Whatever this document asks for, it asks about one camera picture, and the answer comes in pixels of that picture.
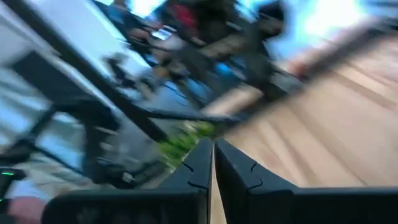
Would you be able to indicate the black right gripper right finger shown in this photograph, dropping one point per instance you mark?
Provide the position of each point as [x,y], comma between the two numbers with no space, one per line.
[280,208]

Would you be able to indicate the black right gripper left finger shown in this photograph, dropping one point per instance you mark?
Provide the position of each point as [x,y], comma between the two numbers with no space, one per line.
[155,208]

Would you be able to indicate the green potted plant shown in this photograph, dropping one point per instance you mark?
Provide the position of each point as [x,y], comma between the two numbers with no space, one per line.
[180,144]

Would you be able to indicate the black stand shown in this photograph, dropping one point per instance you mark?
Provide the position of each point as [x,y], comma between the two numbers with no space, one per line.
[96,149]

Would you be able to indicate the black metal base frame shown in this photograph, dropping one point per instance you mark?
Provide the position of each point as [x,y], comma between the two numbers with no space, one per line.
[186,116]

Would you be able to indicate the black frame post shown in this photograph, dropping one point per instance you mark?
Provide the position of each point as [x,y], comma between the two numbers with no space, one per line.
[93,74]

